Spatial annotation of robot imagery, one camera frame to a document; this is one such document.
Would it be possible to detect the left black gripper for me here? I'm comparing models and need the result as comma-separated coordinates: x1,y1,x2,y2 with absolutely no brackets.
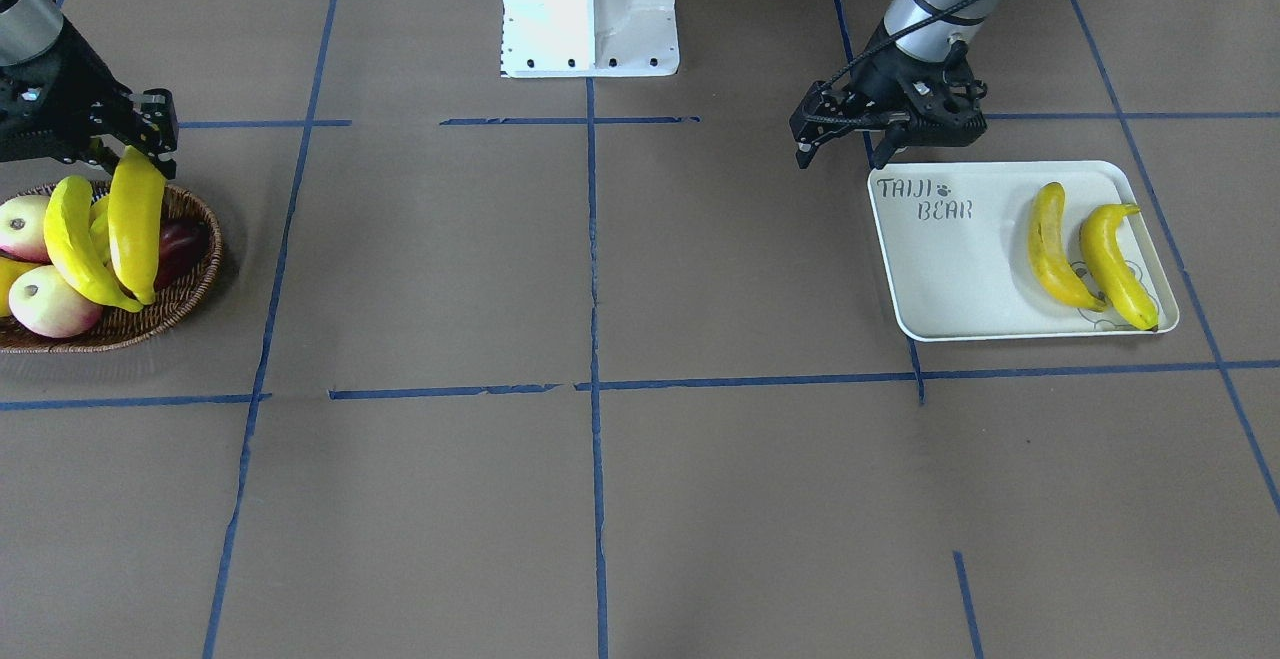
850,29,988,170

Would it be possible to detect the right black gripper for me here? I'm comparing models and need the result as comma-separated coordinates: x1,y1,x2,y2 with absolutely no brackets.
1,24,179,180

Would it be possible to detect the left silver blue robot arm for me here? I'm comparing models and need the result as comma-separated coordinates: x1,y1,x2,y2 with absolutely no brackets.
847,0,1001,170

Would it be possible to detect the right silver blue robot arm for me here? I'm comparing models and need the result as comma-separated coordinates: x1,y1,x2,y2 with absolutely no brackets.
1,0,178,180

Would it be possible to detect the brown wicker basket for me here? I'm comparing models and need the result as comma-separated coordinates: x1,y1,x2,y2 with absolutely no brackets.
1,184,224,354

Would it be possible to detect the small yellow banana piece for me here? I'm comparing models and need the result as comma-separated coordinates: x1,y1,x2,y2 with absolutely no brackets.
90,195,111,264

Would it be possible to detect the white bear print tray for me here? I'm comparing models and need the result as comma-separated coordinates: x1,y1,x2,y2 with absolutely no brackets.
867,161,1140,343

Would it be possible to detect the pink white peach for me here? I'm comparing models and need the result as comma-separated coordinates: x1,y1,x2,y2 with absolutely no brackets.
1,195,50,264
6,264,104,339

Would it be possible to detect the dark red fruit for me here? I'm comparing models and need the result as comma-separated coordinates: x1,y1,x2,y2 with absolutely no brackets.
154,218,211,293

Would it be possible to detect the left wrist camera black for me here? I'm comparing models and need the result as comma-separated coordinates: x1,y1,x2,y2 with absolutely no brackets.
788,81,883,170

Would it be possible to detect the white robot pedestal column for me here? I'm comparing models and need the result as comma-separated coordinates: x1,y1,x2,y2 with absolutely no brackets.
500,0,681,79

